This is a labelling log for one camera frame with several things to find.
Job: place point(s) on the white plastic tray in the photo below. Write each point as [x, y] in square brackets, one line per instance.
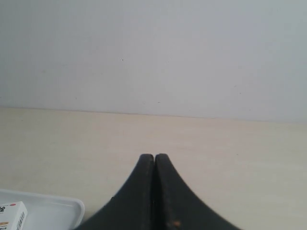
[47, 212]

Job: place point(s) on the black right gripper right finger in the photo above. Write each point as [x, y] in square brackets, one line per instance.
[176, 206]

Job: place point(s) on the white red medicine box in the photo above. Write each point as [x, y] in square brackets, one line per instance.
[12, 216]

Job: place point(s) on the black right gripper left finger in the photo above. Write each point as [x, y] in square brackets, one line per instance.
[131, 207]

